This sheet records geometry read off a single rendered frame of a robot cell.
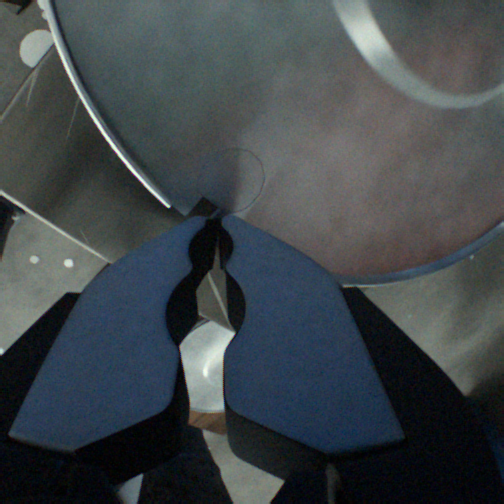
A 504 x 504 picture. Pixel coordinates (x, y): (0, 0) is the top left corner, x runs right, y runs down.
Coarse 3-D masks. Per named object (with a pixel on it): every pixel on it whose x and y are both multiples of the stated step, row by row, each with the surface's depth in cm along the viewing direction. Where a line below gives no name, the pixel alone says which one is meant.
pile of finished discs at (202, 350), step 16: (208, 320) 72; (192, 336) 73; (208, 336) 74; (224, 336) 76; (192, 352) 75; (208, 352) 77; (192, 368) 77; (208, 368) 78; (192, 384) 80; (208, 384) 81; (192, 400) 82; (208, 400) 84
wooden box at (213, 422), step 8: (192, 416) 87; (200, 416) 88; (208, 416) 89; (216, 416) 90; (224, 416) 91; (192, 424) 89; (200, 424) 90; (208, 424) 91; (216, 424) 92; (224, 424) 93; (216, 432) 94; (224, 432) 95
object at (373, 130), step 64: (64, 0) 8; (128, 0) 9; (192, 0) 10; (256, 0) 10; (320, 0) 11; (384, 0) 11; (448, 0) 11; (64, 64) 9; (128, 64) 10; (192, 64) 11; (256, 64) 11; (320, 64) 12; (384, 64) 12; (448, 64) 13; (128, 128) 11; (192, 128) 12; (256, 128) 12; (320, 128) 13; (384, 128) 14; (448, 128) 15; (192, 192) 13; (320, 192) 14; (384, 192) 16; (448, 192) 17; (320, 256) 16; (384, 256) 17; (448, 256) 19
